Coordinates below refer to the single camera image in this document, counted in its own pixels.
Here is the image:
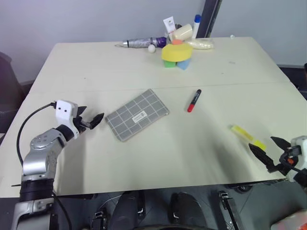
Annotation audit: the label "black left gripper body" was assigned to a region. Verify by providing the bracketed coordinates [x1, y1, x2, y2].
[72, 106, 95, 133]

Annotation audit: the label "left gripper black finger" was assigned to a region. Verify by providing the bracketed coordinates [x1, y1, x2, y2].
[87, 112, 106, 130]
[77, 105, 88, 118]

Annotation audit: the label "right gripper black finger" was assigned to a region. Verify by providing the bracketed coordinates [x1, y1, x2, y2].
[270, 136, 292, 152]
[248, 143, 275, 169]

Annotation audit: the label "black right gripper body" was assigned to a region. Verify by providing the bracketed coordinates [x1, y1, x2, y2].
[267, 145, 302, 177]

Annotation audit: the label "grey checked pouch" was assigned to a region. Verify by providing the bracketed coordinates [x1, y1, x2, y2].
[105, 88, 170, 143]

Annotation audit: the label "yellow highlighter pen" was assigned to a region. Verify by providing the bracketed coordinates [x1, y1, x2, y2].
[230, 124, 267, 151]

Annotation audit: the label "black metal table leg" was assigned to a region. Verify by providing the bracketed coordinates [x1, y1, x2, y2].
[216, 190, 243, 230]

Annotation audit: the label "red and white object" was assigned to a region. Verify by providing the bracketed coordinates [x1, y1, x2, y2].
[269, 210, 307, 230]

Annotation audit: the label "dark chair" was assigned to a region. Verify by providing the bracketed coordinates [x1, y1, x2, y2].
[0, 51, 32, 134]

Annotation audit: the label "red and black marker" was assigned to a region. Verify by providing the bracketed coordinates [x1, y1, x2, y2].
[187, 89, 202, 113]

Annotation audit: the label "green foam block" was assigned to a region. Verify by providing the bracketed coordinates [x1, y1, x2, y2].
[163, 59, 178, 69]

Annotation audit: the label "dark rounded shape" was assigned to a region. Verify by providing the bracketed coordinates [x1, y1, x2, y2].
[168, 191, 208, 230]
[110, 191, 142, 230]

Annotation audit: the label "blue foam block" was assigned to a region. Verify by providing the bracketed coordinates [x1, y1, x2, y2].
[176, 58, 191, 71]

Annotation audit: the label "white cosmetic tube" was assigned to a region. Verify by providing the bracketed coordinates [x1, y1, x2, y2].
[163, 16, 177, 42]

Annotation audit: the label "clear bag white contents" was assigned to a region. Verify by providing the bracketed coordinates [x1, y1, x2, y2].
[184, 37, 215, 51]

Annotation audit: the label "white bottle blue cap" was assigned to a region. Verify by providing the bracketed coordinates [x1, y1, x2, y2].
[191, 14, 202, 40]

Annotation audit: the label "dark vertical pole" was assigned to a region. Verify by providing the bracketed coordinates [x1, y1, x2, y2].
[200, 0, 222, 39]

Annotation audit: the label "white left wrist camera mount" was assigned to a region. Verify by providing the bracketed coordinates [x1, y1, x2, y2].
[54, 100, 80, 140]

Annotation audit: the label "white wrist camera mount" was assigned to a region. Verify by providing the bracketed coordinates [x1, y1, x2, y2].
[285, 135, 307, 183]
[54, 100, 80, 140]

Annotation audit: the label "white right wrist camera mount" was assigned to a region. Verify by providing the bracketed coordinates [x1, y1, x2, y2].
[285, 135, 307, 183]

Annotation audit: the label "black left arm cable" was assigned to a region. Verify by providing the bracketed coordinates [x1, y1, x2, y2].
[16, 102, 58, 169]

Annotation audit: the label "grey folded umbrella purple handle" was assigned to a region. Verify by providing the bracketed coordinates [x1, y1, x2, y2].
[114, 36, 169, 49]

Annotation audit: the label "thin black cable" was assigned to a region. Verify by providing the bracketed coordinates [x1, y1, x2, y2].
[52, 191, 73, 230]

